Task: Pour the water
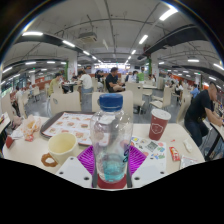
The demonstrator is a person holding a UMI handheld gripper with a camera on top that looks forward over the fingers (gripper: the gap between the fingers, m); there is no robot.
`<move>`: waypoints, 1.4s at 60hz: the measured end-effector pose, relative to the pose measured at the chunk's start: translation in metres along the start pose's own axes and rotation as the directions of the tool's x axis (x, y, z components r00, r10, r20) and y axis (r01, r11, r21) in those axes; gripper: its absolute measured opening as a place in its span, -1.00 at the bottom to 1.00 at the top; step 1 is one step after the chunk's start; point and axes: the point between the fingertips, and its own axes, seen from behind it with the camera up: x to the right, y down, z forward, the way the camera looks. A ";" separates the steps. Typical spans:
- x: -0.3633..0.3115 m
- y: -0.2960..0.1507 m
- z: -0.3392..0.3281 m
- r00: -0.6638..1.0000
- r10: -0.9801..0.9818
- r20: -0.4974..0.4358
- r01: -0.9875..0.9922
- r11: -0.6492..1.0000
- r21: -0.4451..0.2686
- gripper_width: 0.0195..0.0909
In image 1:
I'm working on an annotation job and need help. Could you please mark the small red sauce packet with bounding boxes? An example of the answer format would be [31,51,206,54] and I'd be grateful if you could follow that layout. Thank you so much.
[169,146,182,162]

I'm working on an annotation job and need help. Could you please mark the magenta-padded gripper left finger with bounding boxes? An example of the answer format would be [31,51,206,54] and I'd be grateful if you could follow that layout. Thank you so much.
[54,144,98,188]

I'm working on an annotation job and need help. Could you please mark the colourful sticker sheet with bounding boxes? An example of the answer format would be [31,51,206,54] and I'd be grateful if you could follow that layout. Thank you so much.
[129,134,167,161]

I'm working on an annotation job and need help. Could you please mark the beige chair with round hole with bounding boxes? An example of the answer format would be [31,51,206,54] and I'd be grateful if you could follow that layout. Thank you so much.
[49,91,82,116]
[91,90,134,116]

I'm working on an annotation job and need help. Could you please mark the brown tray with paper liner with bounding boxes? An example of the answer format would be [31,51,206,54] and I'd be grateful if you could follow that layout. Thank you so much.
[39,110,96,147]

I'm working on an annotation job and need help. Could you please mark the cream mug with brown handle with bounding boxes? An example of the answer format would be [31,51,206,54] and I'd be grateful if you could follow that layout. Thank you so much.
[40,132,79,168]

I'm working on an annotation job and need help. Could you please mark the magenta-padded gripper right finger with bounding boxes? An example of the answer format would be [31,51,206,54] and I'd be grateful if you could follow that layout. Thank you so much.
[126,144,171,188]

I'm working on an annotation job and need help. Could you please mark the red paper cup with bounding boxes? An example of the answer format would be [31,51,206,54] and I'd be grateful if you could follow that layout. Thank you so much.
[148,108,172,141]

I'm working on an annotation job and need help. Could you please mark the person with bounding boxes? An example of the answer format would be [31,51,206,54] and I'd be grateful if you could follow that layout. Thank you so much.
[184,81,224,148]
[47,72,63,98]
[105,66,126,93]
[77,69,94,94]

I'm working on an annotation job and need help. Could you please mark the red wallet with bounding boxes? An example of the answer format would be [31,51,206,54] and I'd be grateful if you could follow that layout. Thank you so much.
[4,134,15,149]

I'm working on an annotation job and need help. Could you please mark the small white wipe packet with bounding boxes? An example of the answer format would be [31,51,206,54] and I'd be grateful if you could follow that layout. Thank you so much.
[182,139,194,154]

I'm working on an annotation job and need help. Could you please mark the far beige chairs group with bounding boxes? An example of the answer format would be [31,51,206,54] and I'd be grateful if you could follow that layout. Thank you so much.
[124,81,193,124]

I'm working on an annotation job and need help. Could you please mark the clear bottle with blue cap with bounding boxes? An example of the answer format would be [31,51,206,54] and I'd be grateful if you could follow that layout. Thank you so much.
[89,93,134,184]

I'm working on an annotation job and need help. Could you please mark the ceiling strip lights group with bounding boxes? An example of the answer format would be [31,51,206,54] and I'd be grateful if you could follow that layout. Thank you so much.
[0,8,224,84]

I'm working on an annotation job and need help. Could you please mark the clear bag with fried food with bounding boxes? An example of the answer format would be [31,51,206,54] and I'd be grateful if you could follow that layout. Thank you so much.
[19,114,43,141]

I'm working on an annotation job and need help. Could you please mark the clear wrapped leaflet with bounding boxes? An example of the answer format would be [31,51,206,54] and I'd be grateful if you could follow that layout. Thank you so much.
[179,154,201,169]

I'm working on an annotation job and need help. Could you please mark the ceiling air conditioner unit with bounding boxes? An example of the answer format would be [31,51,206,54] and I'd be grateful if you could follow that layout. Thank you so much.
[77,31,98,43]

